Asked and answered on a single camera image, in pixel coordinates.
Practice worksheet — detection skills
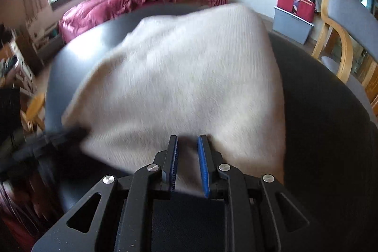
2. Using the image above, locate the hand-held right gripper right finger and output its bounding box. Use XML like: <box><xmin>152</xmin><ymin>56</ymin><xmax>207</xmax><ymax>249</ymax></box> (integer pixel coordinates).
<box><xmin>197</xmin><ymin>134</ymin><xmax>314</xmax><ymax>252</ymax></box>

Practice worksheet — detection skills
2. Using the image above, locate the black leather ottoman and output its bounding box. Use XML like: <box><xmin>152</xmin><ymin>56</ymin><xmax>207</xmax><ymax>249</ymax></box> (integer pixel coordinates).
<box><xmin>44</xmin><ymin>4</ymin><xmax>378</xmax><ymax>252</ymax></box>

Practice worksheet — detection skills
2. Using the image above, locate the cluttered wooden shelf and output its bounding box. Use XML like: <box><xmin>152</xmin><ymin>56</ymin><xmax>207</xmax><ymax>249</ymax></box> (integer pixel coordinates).
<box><xmin>0</xmin><ymin>25</ymin><xmax>37</xmax><ymax>93</ymax></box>

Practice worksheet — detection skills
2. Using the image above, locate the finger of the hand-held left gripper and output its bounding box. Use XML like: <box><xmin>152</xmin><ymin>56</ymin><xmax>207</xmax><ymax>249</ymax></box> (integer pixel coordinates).
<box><xmin>44</xmin><ymin>126</ymin><xmax>89</xmax><ymax>147</ymax></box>

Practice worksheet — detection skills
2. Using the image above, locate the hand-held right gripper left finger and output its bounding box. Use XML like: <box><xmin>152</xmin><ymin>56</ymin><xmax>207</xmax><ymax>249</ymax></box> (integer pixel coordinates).
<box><xmin>31</xmin><ymin>135</ymin><xmax>178</xmax><ymax>252</ymax></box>

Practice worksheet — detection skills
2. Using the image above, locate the grey plastic storage box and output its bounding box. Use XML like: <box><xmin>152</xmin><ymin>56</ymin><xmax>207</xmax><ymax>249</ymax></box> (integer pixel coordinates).
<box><xmin>272</xmin><ymin>5</ymin><xmax>314</xmax><ymax>45</ymax></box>

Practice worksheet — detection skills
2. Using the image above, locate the red fabric storage bag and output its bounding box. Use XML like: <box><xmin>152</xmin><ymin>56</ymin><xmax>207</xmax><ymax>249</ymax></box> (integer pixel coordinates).
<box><xmin>278</xmin><ymin>0</ymin><xmax>316</xmax><ymax>24</ymax></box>

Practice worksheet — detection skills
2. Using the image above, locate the wooden chair with grey cushion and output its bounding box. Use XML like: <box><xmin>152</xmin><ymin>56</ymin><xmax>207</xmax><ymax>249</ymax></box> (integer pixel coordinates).
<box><xmin>311</xmin><ymin>0</ymin><xmax>378</xmax><ymax>117</ymax></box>

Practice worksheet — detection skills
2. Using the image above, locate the beige knit sweater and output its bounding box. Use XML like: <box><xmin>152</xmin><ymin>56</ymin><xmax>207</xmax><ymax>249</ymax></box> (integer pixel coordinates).
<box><xmin>61</xmin><ymin>2</ymin><xmax>286</xmax><ymax>193</ymax></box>

